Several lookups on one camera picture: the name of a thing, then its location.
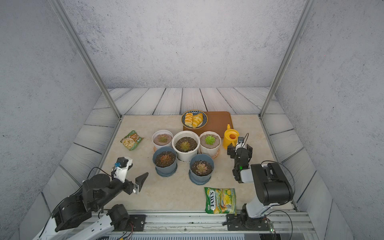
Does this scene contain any yellow watering can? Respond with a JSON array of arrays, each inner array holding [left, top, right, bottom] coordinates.
[[223, 124, 240, 150]]

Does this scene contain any blue pot red succulent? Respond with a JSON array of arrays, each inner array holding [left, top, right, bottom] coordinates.
[[153, 147, 178, 177]]

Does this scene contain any white pot bright green succulent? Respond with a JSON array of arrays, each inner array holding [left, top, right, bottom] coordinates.
[[200, 131, 222, 155]]

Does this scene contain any blue pot pink succulent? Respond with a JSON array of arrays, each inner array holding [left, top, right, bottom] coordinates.
[[189, 154, 215, 185]]

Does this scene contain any white pot pink-green succulent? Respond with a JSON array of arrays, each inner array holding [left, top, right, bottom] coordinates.
[[152, 130, 173, 151]]

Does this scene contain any large white pot dark soil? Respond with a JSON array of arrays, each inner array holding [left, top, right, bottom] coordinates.
[[172, 131, 200, 163]]

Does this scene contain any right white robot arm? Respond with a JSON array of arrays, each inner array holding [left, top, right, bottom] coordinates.
[[227, 143, 296, 229]]

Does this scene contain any beige saucer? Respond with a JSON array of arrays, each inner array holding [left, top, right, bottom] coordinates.
[[208, 149, 220, 159]]

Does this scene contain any green soup packet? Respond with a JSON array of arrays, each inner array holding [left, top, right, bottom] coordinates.
[[120, 130, 144, 151]]

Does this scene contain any brown wooden tray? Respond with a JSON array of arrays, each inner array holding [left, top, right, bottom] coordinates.
[[183, 112, 234, 138]]

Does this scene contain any green Fox's candy bag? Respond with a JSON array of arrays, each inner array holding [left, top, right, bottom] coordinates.
[[205, 187, 237, 215]]

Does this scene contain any right striped bread roll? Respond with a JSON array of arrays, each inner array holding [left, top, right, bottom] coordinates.
[[192, 113, 204, 129]]

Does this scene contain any striped bread roll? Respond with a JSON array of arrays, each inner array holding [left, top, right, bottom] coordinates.
[[192, 113, 204, 129], [184, 113, 194, 128]]

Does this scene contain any blue patterned plate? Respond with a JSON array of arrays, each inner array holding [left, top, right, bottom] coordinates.
[[181, 110, 208, 130]]

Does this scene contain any left striped bread roll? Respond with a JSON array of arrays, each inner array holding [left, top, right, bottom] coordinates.
[[184, 113, 194, 128]]

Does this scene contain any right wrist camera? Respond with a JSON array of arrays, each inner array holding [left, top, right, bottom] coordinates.
[[235, 136, 245, 150]]

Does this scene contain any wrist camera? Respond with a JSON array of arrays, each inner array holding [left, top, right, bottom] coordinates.
[[111, 157, 133, 183], [235, 136, 245, 150]]

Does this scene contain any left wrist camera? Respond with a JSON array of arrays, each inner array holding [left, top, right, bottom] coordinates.
[[111, 157, 133, 183]]

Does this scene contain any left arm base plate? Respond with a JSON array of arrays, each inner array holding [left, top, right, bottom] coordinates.
[[119, 214, 147, 233]]

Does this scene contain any front aluminium rail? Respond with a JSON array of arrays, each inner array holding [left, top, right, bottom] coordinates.
[[128, 210, 317, 240]]

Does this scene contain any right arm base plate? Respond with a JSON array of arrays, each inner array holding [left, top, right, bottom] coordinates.
[[222, 214, 270, 231]]

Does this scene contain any right aluminium frame post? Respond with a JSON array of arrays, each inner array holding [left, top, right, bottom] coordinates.
[[259, 0, 316, 119]]

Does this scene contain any aluminium frame post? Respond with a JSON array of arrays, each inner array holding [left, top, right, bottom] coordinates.
[[259, 0, 316, 119], [49, 0, 122, 121]]

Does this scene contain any left aluminium frame post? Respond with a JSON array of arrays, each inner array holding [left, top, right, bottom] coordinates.
[[49, 0, 122, 121]]

